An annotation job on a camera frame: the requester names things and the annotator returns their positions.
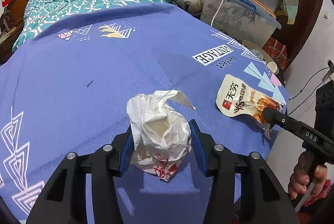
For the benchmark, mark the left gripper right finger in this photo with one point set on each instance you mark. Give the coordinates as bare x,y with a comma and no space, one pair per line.
263,200

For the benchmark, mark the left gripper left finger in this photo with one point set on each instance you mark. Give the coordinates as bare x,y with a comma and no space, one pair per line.
63,199

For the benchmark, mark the chicken snack pouch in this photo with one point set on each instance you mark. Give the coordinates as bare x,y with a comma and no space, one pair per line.
236,98

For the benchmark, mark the white plastic bag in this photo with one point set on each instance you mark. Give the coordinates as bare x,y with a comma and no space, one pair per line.
161,135

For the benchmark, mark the beige round trash bin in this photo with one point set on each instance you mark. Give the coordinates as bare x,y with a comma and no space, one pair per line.
258,52

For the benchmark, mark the right hand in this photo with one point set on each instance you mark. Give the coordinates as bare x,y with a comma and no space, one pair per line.
300,179

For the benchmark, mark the white paper cup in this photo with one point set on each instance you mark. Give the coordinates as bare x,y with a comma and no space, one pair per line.
273,67

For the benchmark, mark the orange shopping bag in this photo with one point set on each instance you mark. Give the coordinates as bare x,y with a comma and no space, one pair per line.
277,51

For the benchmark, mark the blue patterned bed sheet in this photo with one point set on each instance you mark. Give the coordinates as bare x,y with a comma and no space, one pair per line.
66,89

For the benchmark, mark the carved wooden headboard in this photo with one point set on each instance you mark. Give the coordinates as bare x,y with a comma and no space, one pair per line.
26,5

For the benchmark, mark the clear storage box blue handle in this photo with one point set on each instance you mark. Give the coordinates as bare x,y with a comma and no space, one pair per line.
241,19

